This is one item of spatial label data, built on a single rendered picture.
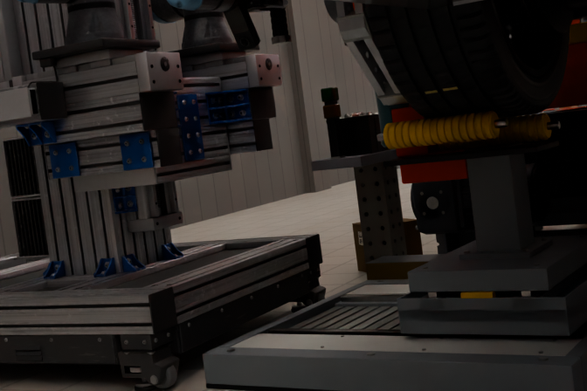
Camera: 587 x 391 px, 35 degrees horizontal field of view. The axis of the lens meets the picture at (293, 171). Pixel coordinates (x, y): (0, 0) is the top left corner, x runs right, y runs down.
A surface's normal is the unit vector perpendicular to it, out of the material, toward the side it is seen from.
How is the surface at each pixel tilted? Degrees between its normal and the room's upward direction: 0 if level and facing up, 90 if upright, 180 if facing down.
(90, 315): 90
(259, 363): 90
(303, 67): 90
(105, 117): 90
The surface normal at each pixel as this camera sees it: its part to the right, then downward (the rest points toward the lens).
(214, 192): 0.87, -0.09
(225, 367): -0.53, 0.11
